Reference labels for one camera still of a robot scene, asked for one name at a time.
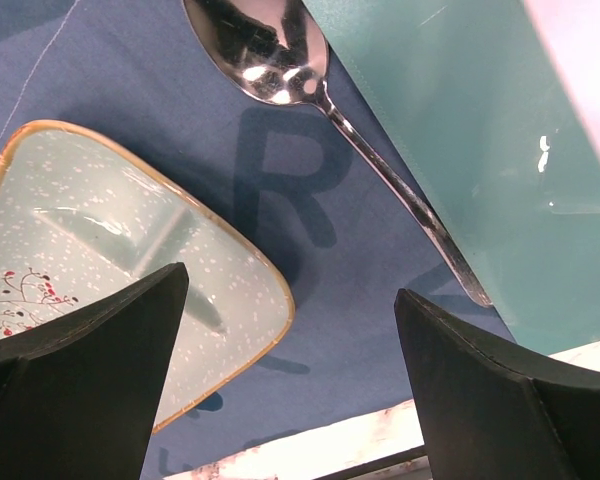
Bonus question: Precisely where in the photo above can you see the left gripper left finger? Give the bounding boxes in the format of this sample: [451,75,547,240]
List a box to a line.
[0,263,189,479]

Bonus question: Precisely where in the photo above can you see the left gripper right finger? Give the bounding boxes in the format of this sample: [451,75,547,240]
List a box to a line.
[394,289,600,479]

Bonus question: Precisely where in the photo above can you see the teal file folder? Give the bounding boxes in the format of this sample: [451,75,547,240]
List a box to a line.
[308,1,600,354]

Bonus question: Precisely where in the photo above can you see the light green divided plate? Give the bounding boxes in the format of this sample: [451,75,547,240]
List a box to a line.
[0,120,295,429]

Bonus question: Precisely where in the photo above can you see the blue cloth placemat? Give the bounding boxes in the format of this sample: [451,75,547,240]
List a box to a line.
[0,1,509,479]

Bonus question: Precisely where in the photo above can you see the silver spoon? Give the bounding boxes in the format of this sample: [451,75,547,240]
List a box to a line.
[184,0,492,307]

